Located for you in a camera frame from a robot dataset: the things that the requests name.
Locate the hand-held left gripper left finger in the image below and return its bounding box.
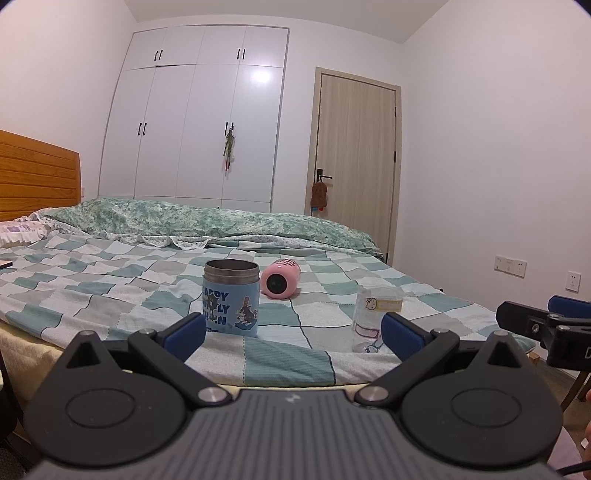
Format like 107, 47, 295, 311
60, 312, 233, 409

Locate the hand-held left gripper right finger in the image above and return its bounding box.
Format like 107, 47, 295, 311
355, 311, 533, 409

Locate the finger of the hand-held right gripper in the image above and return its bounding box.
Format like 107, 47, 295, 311
548, 295, 591, 321
496, 300, 562, 345

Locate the clear glass cup with stickers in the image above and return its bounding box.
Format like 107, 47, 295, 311
352, 287, 404, 354

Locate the blue cartoon steel cup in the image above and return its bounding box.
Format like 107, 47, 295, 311
202, 259, 260, 335

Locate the checkered green white blanket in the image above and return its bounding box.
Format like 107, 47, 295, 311
0, 232, 533, 388

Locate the pink cloth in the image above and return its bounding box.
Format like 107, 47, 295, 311
549, 427, 591, 480

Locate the green floral quilt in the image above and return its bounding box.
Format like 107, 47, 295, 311
31, 197, 385, 260

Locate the cream bed sheet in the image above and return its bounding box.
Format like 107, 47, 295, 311
0, 320, 70, 366

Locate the brown hanging pouch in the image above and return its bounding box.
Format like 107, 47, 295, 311
310, 180, 329, 218

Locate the light wooden door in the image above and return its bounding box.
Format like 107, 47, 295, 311
304, 66, 403, 267

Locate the hanging tassel ornament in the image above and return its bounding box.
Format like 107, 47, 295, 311
222, 122, 238, 175

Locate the floral ruffled pillow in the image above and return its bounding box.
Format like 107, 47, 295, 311
0, 220, 48, 246

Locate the white wardrobe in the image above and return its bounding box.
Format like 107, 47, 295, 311
97, 25, 291, 214

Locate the wooden headboard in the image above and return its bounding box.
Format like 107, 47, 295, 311
0, 130, 82, 223

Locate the wide white wall socket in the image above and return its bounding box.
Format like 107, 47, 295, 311
494, 254, 527, 278

